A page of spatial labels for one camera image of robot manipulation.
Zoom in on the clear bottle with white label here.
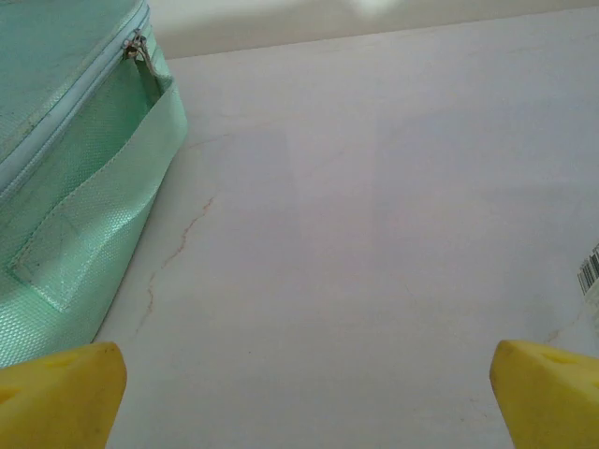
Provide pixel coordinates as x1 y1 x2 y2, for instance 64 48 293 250
575 240 599 324

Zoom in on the mint green zipper case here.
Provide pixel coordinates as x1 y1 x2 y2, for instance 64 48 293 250
0 0 189 370

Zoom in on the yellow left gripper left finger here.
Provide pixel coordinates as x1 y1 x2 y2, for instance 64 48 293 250
0 340 128 449

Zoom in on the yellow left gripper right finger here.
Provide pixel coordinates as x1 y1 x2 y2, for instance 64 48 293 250
489 339 599 449

